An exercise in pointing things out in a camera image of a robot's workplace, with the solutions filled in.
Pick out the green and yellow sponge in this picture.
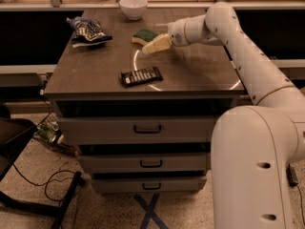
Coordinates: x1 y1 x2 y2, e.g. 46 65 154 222
132 29 157 46

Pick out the top grey drawer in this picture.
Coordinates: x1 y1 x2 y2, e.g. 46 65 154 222
58 115 216 145

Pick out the bottom grey drawer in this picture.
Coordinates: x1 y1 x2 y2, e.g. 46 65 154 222
91 176 207 194

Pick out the grey drawer cabinet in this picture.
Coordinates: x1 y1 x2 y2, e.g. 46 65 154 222
46 9 244 193

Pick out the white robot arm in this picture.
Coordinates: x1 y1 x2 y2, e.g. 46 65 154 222
142 2 305 229

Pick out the black floor cable left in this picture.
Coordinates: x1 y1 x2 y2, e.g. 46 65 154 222
12 162 77 203

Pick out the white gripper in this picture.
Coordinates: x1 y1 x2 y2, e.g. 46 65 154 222
142 19 188 54

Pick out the middle grey drawer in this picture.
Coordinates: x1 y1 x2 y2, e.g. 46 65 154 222
78 153 208 174

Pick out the dark snack bar wrapper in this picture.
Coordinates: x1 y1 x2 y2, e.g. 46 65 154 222
120 67 163 87

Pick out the blue tape cross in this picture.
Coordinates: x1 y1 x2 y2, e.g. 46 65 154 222
133 194 169 229

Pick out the blue white chip bag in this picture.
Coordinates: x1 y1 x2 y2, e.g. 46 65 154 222
66 16 112 48

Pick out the white ceramic bowl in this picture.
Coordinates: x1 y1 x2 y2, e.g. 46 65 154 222
119 0 148 20

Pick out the black chair frame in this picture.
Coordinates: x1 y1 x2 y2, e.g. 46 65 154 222
0 105 84 229

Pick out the adapter cable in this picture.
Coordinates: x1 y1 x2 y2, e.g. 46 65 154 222
295 184 305 227

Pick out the grey drawer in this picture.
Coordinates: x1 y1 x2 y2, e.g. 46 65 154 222
78 153 208 174
58 115 216 145
91 176 207 194

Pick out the black power adapter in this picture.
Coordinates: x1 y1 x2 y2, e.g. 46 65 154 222
287 165 298 187

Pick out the wire basket with bottles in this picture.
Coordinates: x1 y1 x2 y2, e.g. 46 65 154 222
33 112 78 157

